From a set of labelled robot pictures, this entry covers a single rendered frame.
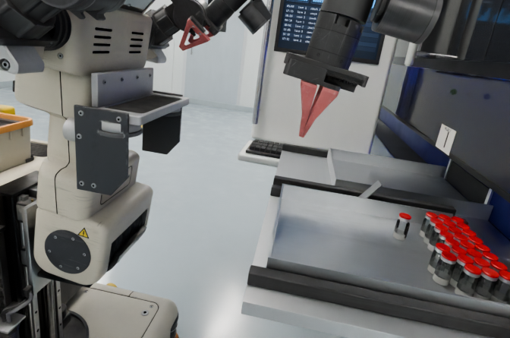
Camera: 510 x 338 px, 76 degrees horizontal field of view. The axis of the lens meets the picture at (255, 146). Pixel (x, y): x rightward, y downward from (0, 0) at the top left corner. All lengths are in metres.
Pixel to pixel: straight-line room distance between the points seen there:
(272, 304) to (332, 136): 1.00
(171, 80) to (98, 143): 5.78
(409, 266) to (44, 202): 0.68
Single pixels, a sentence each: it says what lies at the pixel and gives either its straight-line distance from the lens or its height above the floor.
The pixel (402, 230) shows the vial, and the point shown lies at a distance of 0.65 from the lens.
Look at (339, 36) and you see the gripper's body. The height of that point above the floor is 1.20.
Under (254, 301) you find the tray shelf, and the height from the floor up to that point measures 0.88.
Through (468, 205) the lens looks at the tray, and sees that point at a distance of 0.87.
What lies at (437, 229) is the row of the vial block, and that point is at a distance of 0.65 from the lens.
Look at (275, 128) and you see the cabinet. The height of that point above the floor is 0.86.
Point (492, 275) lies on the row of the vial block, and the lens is 0.57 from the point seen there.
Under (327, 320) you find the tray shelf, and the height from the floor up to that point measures 0.88.
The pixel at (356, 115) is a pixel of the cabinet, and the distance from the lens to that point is 1.36.
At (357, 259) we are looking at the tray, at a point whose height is 0.88.
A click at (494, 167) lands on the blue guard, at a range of 0.75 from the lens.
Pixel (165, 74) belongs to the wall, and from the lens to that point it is 6.43.
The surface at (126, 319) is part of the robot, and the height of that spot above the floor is 0.28.
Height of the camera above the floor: 1.18
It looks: 17 degrees down
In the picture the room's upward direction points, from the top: 8 degrees clockwise
